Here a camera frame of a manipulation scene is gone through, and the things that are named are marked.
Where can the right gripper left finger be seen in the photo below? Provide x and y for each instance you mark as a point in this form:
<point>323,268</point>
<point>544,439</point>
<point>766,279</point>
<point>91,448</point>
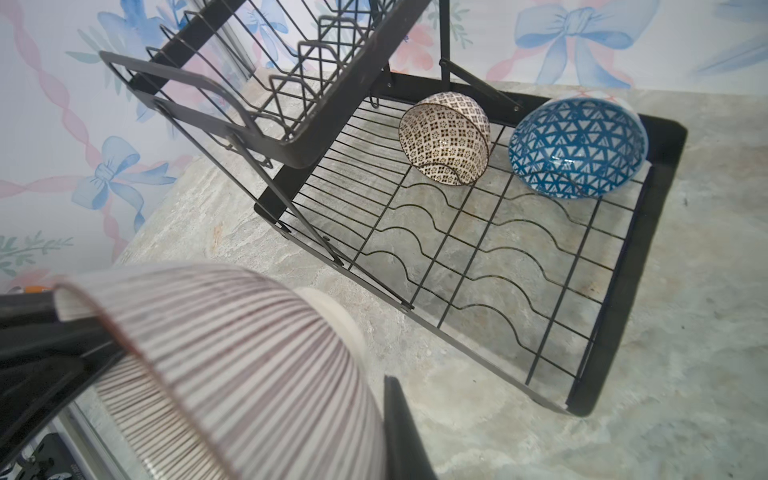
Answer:
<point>46,363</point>

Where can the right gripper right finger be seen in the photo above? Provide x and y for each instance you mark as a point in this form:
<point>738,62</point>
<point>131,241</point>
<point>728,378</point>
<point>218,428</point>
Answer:
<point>405,453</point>

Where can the pink striped bowl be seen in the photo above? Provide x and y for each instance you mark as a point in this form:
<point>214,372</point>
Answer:
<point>229,374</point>

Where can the brown checker pattern bowl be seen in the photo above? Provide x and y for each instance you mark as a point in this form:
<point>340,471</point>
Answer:
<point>447,137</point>

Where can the blue triangle pattern bowl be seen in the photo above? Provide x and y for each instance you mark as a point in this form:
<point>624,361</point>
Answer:
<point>580,146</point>

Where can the black wire dish rack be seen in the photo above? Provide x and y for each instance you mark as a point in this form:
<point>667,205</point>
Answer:
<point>310,94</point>

